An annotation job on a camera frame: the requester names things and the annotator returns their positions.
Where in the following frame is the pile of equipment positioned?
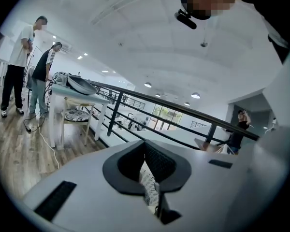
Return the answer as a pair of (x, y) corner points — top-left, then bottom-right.
(52, 72), (82, 86)

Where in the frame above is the glass door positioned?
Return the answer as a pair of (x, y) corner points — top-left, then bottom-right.
(152, 104), (184, 131)

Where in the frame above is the wall air conditioner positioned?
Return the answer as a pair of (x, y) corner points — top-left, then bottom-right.
(60, 42), (73, 54)

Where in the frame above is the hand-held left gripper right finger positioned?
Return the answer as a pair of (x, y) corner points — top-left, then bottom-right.
(144, 139), (192, 193)

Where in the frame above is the wooden desk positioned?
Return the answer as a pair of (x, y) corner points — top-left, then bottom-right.
(194, 137), (235, 155)

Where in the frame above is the wooden chair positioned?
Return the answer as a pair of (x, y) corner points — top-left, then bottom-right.
(61, 97), (96, 146)

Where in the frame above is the white floor cable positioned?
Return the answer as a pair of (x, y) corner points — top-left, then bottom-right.
(37, 112), (60, 170)

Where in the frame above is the black metal railing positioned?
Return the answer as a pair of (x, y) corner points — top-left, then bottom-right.
(86, 79), (260, 151)

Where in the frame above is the white table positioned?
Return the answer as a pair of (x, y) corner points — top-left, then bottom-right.
(47, 83), (111, 151)

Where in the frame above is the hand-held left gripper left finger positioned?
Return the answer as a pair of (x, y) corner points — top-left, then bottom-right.
(102, 139), (146, 195)

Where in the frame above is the black floor cable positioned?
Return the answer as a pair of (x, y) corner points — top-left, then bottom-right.
(23, 111), (49, 133)

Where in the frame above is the patterned seat cushion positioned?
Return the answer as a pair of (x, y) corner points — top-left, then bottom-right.
(64, 108), (92, 122)

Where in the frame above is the black head-mounted camera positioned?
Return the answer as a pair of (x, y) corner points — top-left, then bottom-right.
(174, 8), (198, 30)

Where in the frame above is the grey oval basin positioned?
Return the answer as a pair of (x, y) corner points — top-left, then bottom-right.
(66, 75), (98, 96)

